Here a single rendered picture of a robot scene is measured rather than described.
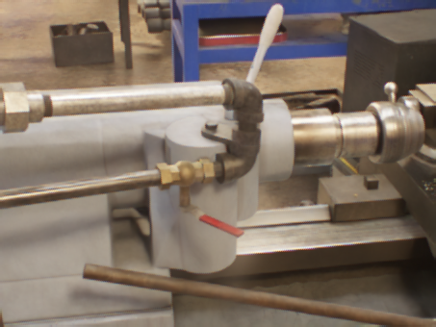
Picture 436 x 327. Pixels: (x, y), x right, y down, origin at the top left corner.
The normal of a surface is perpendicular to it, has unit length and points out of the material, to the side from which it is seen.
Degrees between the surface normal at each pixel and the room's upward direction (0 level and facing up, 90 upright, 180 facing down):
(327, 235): 0
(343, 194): 0
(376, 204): 90
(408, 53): 90
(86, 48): 90
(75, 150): 82
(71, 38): 90
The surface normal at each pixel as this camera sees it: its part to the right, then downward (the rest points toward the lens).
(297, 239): 0.00, -0.89
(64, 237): 0.14, 0.12
